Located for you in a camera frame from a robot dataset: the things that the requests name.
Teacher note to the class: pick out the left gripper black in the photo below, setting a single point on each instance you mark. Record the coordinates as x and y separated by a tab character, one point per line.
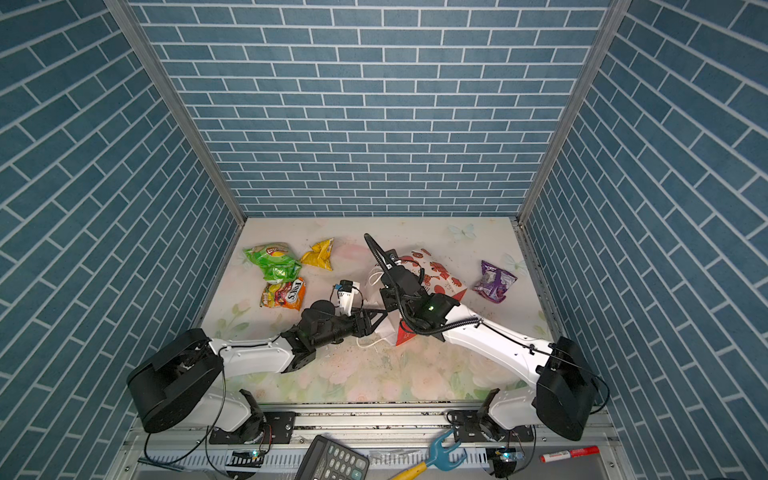
362	326

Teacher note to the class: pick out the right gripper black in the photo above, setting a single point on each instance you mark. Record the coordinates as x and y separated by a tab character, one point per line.
387	297

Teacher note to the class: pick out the red white paper gift bag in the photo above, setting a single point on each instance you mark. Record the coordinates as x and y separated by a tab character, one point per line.
437	279

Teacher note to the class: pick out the orange colourful snack packet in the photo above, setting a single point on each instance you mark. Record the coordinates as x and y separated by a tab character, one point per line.
289	295

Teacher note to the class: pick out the yellow snack packet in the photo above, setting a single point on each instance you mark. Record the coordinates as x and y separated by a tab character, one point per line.
319	255

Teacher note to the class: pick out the purple snack packet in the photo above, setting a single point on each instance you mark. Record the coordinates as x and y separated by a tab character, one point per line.
494	282

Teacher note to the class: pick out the green snack packet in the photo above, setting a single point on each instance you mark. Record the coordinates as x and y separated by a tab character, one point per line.
276	261

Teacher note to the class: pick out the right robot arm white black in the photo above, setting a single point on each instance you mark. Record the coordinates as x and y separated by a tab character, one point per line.
560	387

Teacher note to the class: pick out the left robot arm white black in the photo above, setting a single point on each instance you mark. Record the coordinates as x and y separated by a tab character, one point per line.
170	385

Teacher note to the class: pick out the black calculator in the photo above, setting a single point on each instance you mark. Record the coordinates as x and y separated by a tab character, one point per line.
326	459

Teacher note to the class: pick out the blue yellow clamp tool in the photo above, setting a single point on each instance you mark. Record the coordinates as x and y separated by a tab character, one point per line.
439	456

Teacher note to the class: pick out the red white marker pen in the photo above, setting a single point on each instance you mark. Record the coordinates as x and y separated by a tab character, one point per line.
569	454

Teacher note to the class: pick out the aluminium front rail frame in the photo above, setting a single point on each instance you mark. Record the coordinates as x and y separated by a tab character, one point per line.
394	437

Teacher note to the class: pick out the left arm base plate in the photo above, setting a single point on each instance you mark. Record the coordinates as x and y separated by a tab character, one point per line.
266	428

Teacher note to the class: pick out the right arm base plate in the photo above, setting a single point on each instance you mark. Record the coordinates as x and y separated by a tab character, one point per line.
476	427

